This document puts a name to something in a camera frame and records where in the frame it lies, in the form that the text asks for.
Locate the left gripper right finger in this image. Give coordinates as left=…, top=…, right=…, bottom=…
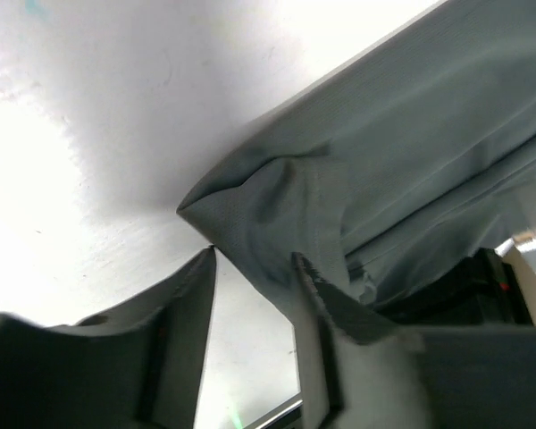
left=292, top=253, right=536, bottom=428

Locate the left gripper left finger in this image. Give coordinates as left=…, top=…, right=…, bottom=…
left=0, top=248, right=216, bottom=428

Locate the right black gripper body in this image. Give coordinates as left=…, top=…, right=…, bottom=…
left=376, top=248, right=532, bottom=326

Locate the dark green t-shirt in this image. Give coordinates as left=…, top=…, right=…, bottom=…
left=178, top=1, right=536, bottom=316

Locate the front aluminium rail frame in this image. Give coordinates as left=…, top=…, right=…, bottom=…
left=246, top=399, right=303, bottom=429

